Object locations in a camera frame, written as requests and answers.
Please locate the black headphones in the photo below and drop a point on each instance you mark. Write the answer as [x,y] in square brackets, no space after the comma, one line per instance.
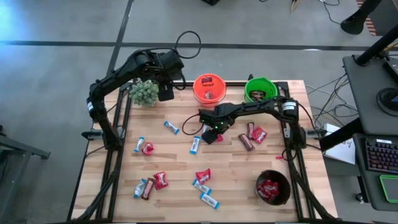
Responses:
[387,99]

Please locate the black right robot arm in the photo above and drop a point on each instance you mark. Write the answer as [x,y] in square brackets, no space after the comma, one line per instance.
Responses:
[258,107]

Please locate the black table clamp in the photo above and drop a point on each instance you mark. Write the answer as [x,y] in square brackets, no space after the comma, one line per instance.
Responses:
[250,77]

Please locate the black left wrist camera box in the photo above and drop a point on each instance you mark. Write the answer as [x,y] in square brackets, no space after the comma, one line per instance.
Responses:
[166,92]

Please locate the small red tag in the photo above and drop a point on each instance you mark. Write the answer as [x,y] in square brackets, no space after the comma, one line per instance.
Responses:
[280,157]

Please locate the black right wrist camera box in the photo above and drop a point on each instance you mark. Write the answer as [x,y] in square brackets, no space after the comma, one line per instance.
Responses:
[210,137]

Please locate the white power adapter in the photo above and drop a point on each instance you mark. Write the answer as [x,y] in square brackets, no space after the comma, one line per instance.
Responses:
[330,129]

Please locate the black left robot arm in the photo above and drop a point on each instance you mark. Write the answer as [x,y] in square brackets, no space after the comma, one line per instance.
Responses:
[109,77]

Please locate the dark grey desk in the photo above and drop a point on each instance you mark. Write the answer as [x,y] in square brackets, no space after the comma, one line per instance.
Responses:
[360,186]

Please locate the black pad green edge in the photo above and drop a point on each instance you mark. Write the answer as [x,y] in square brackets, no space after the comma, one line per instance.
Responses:
[390,188]

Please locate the white blue hershey's bar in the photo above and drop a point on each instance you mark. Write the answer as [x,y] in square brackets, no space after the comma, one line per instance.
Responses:
[171,127]
[206,129]
[202,187]
[209,200]
[139,144]
[209,95]
[139,188]
[195,145]

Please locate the brown snickers candy bar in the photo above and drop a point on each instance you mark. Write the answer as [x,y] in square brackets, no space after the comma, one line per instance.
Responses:
[250,130]
[256,98]
[256,93]
[246,142]
[148,188]

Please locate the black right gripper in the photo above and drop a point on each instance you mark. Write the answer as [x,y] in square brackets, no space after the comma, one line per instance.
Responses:
[214,119]

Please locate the green plastic bucket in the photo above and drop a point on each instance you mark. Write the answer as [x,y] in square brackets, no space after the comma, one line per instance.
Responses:
[270,85]

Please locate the dark round bowl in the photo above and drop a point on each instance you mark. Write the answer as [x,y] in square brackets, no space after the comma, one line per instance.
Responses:
[284,189]

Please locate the grey metal stand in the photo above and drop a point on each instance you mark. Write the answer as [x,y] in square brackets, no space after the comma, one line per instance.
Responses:
[31,150]

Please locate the white paper sheet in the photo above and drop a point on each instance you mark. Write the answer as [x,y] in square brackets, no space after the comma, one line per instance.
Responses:
[342,149]

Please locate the black desk leg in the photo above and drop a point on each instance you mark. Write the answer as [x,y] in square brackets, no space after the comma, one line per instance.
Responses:
[340,135]

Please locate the backlit black keyboard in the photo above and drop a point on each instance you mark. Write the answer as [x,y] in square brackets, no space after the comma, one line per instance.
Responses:
[381,155]

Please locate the orange plastic bucket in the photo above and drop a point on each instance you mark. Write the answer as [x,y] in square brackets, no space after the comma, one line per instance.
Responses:
[199,90]

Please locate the red skittles candy pack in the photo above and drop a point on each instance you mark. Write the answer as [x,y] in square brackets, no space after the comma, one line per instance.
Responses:
[203,176]
[259,134]
[219,138]
[161,180]
[147,148]
[264,196]
[269,186]

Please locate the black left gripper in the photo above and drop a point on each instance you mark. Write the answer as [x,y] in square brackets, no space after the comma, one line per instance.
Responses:
[169,76]

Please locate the person's leg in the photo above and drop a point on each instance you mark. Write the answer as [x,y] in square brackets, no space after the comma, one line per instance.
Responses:
[354,23]

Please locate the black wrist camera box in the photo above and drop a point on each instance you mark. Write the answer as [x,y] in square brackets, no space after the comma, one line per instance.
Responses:
[210,137]
[166,92]

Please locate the potted artificial green plant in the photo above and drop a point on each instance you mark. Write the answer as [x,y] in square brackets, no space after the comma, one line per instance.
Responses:
[144,92]

